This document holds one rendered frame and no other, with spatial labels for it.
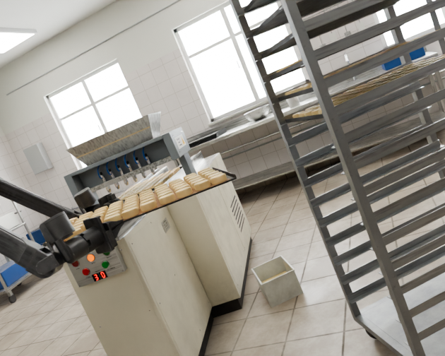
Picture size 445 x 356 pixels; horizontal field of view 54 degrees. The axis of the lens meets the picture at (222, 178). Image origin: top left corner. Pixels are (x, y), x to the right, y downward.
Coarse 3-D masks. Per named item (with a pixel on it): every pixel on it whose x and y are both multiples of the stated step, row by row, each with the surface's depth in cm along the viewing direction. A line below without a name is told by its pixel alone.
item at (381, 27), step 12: (444, 0) 137; (408, 12) 135; (420, 12) 136; (384, 24) 134; (396, 24) 134; (348, 36) 132; (360, 36) 132; (372, 36) 133; (324, 48) 130; (336, 48) 131
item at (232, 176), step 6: (216, 168) 159; (228, 174) 139; (234, 174) 130; (228, 180) 129; (168, 186) 165; (198, 192) 127; (168, 204) 126; (150, 210) 125; (138, 216) 125; (120, 222) 124
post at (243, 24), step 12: (240, 24) 167; (252, 48) 169; (252, 60) 172; (264, 72) 170; (264, 84) 171; (276, 108) 173; (276, 120) 175; (288, 132) 174; (300, 168) 177; (300, 180) 178; (312, 192) 178; (324, 228) 181; (324, 240) 182; (336, 252) 183; (348, 288) 185
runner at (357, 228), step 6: (438, 192) 188; (426, 198) 186; (414, 204) 186; (396, 210) 186; (402, 210) 184; (390, 216) 184; (360, 222) 184; (378, 222) 182; (348, 228) 183; (354, 228) 183; (360, 228) 184; (336, 234) 182; (342, 234) 182; (348, 234) 183; (354, 234) 181; (330, 240) 181; (336, 240) 182; (342, 240) 180; (330, 246) 179
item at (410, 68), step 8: (440, 56) 156; (408, 64) 177; (416, 64) 163; (424, 64) 151; (392, 72) 175; (400, 72) 161; (408, 72) 148; (376, 80) 167; (384, 80) 154; (392, 80) 143; (360, 88) 161; (368, 88) 149; (336, 96) 170; (344, 96) 163; (352, 96) 145; (336, 104) 144; (304, 112) 160; (312, 112) 150; (320, 112) 144
